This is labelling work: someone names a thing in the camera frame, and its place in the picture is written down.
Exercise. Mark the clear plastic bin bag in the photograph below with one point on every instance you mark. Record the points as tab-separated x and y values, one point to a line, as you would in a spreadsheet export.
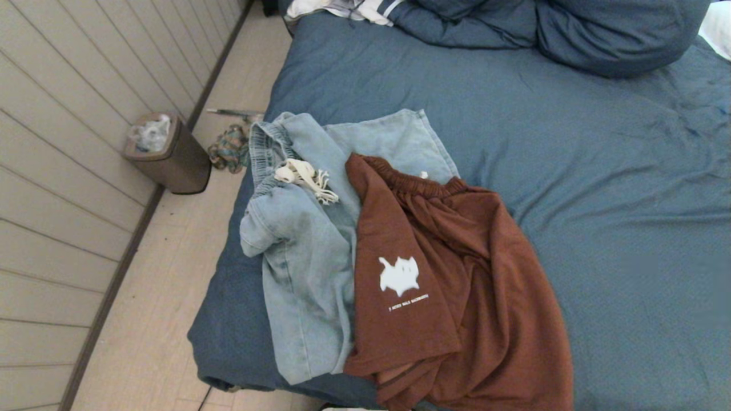
151	136

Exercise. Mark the rust brown shorts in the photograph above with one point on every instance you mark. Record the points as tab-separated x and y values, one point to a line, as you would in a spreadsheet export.
468	285

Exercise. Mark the small black object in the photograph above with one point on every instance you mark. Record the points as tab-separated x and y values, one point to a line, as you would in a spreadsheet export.
269	5

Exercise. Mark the blue bed cover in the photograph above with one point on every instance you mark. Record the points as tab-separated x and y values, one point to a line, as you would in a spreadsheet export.
571	142

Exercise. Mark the multicoloured rag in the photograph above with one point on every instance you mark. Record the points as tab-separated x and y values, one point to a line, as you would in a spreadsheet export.
229	149

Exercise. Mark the thin silver metal rod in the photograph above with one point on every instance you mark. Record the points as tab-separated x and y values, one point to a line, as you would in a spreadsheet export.
231	112

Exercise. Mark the white pillow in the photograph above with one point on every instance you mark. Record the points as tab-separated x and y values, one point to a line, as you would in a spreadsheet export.
718	31

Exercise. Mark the light blue denim shorts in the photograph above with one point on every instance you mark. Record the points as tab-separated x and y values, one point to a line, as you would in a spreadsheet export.
308	257

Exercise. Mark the white striped garment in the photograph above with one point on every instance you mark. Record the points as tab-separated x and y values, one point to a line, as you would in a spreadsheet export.
365	10

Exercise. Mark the brown trash bin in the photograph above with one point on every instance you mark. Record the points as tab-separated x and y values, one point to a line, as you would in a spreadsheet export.
183	165

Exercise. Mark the crumpled blue duvet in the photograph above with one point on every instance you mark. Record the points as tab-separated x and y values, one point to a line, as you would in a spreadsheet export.
599	34

